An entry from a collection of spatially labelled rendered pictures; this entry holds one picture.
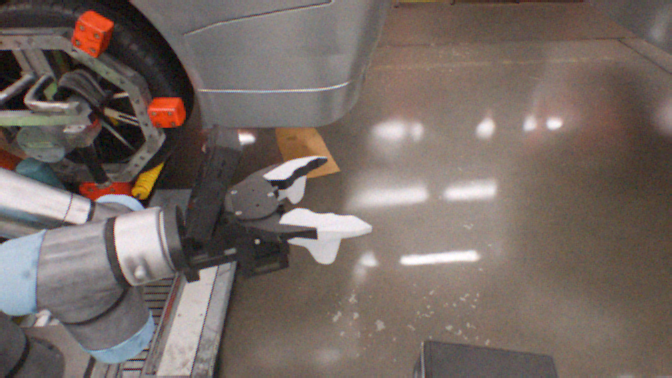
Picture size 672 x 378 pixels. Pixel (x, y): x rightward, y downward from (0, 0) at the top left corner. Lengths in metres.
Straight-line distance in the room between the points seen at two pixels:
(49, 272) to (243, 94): 1.04
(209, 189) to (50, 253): 0.15
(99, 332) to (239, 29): 0.98
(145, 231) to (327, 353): 1.34
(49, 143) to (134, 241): 1.03
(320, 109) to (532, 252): 1.32
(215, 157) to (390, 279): 1.57
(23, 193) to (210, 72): 0.90
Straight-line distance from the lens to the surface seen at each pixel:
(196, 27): 1.33
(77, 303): 0.47
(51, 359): 0.89
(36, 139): 1.44
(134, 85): 1.37
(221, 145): 0.37
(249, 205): 0.42
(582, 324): 2.04
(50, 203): 0.57
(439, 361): 1.35
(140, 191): 1.66
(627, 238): 2.51
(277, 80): 1.34
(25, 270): 0.45
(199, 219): 0.41
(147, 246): 0.42
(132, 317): 0.52
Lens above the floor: 1.54
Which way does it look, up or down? 42 degrees down
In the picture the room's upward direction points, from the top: straight up
